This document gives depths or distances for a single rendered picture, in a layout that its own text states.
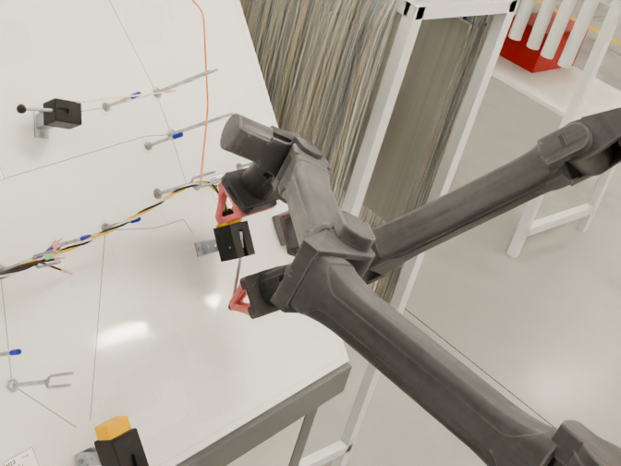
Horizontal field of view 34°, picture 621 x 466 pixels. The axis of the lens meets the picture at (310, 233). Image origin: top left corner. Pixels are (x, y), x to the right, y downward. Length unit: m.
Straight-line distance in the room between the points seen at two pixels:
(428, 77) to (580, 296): 2.02
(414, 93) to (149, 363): 1.15
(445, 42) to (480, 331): 1.62
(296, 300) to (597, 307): 3.31
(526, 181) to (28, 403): 0.75
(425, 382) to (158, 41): 0.95
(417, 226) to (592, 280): 3.03
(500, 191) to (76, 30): 0.69
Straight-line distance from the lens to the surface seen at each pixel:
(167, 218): 1.66
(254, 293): 1.59
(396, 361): 0.97
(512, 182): 1.43
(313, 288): 1.02
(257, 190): 1.56
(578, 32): 4.00
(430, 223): 1.46
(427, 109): 2.48
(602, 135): 1.39
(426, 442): 3.22
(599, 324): 4.18
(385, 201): 2.61
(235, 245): 1.63
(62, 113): 1.49
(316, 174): 1.39
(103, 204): 1.59
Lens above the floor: 2.01
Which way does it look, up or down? 30 degrees down
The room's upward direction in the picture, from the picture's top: 17 degrees clockwise
